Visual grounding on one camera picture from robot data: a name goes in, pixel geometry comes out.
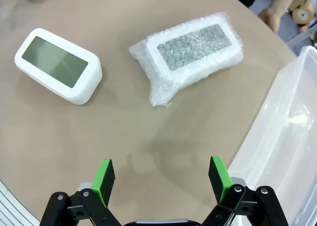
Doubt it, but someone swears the white slotted base plate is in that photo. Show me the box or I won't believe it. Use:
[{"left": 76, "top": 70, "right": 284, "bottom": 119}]
[{"left": 0, "top": 180, "right": 40, "bottom": 226}]

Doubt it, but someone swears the bubble-wrapped white clock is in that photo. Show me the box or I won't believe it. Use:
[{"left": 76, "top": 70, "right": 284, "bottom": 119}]
[{"left": 128, "top": 11, "right": 245, "bottom": 108}]

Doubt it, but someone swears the white digital alarm clock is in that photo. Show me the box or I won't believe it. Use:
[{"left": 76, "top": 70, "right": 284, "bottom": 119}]
[{"left": 14, "top": 27, "right": 104, "bottom": 106}]

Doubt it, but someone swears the person's left forearm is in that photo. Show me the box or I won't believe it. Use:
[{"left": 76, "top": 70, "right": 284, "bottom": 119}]
[{"left": 268, "top": 0, "right": 306, "bottom": 16}]

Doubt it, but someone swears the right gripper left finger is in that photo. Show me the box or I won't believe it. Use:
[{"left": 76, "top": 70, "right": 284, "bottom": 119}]
[{"left": 39, "top": 159, "right": 122, "bottom": 226}]

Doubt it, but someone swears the clear plastic storage container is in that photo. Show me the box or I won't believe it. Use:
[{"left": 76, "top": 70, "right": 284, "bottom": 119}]
[{"left": 227, "top": 45, "right": 317, "bottom": 226}]

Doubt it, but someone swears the person's left hand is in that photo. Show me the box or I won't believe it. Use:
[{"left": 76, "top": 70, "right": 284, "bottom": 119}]
[{"left": 259, "top": 7, "right": 283, "bottom": 34}]

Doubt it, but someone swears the brown cardboard roll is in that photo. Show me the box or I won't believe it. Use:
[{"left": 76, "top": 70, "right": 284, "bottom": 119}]
[{"left": 288, "top": 0, "right": 317, "bottom": 33}]

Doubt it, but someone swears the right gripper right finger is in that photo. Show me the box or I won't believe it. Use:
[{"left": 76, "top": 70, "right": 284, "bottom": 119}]
[{"left": 202, "top": 156, "right": 289, "bottom": 226}]

